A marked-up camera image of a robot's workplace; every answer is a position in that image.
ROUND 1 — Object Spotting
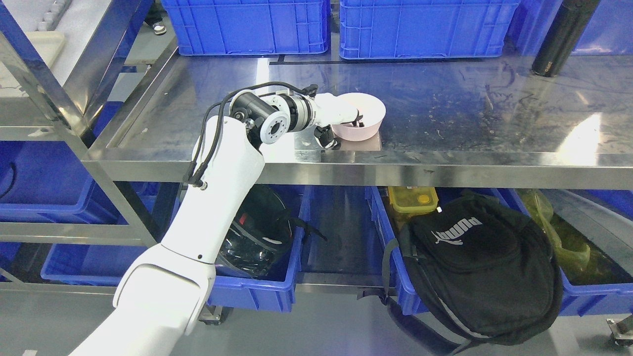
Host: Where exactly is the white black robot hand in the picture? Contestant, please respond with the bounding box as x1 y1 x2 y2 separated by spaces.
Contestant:
312 93 362 150

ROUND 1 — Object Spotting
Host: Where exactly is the pink plastic bowl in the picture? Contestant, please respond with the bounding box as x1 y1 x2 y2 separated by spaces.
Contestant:
332 92 386 141

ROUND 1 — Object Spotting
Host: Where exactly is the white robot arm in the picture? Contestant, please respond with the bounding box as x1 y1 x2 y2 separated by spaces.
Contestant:
72 92 264 356

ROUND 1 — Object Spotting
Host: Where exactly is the blue crate back middle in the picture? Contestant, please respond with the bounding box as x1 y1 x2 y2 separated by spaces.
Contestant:
339 0 520 59

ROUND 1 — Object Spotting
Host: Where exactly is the blue crate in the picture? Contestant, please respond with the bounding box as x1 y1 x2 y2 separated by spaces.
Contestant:
161 0 330 56
339 0 520 59

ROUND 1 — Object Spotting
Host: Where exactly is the steel shelf rack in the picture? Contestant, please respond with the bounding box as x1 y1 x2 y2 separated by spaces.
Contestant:
0 0 633 347

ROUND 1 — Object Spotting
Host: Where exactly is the yellow lunch box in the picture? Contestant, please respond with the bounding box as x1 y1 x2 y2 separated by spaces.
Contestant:
387 185 439 216

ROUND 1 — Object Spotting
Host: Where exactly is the black helmet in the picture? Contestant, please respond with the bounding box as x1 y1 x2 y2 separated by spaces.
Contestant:
215 184 328 279

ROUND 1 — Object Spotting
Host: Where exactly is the blue crate back left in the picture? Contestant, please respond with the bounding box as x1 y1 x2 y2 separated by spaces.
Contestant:
161 0 330 56

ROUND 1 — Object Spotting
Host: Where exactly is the blue bin with helmet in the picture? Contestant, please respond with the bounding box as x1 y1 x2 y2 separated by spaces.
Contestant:
207 184 316 312

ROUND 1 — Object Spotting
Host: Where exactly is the black backpack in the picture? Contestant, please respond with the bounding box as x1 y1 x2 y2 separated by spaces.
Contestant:
378 193 563 356

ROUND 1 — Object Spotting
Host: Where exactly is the black thermos bottle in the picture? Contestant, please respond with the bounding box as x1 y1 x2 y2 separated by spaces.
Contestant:
531 0 600 78

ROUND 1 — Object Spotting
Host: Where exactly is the blue bin lower right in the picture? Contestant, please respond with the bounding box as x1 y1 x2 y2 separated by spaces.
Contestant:
499 188 632 316

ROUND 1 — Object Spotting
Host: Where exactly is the yellow-green plastic bag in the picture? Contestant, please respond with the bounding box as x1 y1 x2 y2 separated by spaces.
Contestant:
516 188 632 286

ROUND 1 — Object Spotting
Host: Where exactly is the blue bin lower left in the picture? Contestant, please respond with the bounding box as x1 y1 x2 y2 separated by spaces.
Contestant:
0 141 159 224

